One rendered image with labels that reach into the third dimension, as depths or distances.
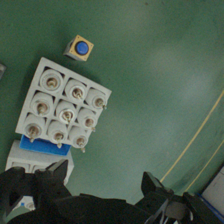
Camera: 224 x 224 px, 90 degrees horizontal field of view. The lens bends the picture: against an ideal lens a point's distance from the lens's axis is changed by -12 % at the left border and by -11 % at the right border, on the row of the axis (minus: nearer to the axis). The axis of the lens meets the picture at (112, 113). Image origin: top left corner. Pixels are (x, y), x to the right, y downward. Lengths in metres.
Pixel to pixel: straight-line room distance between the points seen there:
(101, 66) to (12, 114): 0.63
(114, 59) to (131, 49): 0.15
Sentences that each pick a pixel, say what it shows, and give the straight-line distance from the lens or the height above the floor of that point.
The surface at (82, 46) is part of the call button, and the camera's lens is 0.51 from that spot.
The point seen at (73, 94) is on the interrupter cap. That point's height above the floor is 0.25.
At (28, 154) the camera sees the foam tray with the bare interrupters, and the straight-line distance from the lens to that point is 0.90.
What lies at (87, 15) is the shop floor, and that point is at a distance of 0.89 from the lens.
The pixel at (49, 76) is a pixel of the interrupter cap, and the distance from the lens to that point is 0.57.
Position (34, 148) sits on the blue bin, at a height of 0.10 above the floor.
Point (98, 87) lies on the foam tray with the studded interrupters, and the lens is 0.70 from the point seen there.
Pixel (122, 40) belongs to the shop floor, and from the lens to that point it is 0.95.
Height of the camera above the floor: 0.82
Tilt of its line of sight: 56 degrees down
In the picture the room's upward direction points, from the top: 131 degrees clockwise
